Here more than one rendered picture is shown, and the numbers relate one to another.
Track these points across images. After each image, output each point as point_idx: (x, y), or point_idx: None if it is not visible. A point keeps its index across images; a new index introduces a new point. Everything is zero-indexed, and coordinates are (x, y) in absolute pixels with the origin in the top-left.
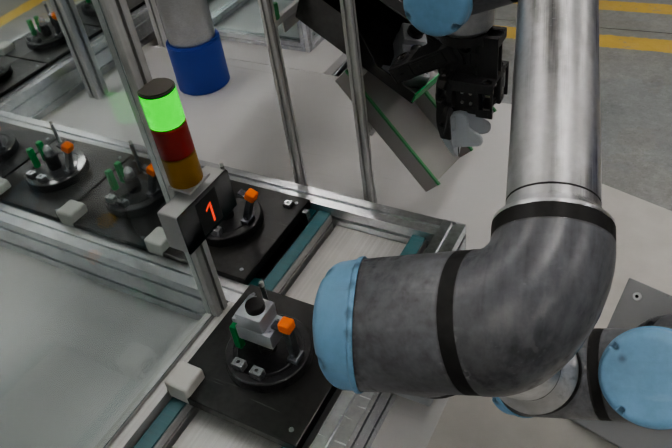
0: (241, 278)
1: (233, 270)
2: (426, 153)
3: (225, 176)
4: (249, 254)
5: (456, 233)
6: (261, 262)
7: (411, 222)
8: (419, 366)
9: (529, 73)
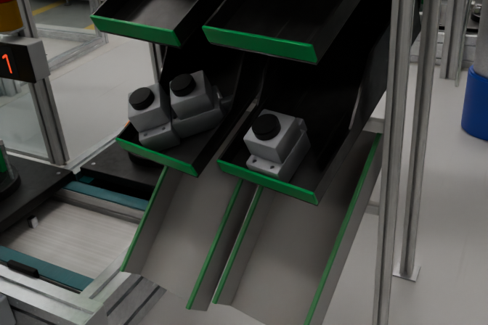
0: (82, 165)
1: (94, 159)
2: (184, 253)
3: (22, 49)
4: (110, 165)
5: (70, 315)
6: (100, 175)
7: (110, 274)
8: None
9: None
